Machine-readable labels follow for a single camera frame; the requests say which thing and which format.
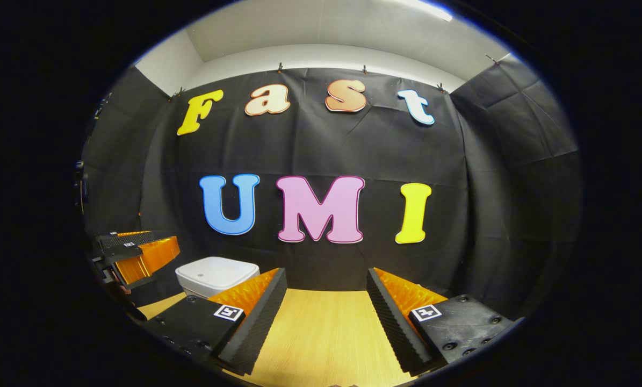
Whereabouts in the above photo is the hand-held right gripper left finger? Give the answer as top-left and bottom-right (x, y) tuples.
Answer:
(141, 268), (288, 376)

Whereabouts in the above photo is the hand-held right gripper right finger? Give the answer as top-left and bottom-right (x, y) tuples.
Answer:
(366, 268), (515, 376)

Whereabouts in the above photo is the white desktop garbage bin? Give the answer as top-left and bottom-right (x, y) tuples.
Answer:
(175, 256), (261, 299)

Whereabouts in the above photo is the black backdrop cloth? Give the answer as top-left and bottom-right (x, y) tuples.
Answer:
(82, 54), (585, 323)

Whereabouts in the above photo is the wooden desktop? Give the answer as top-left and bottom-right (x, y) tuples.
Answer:
(137, 289), (423, 387)

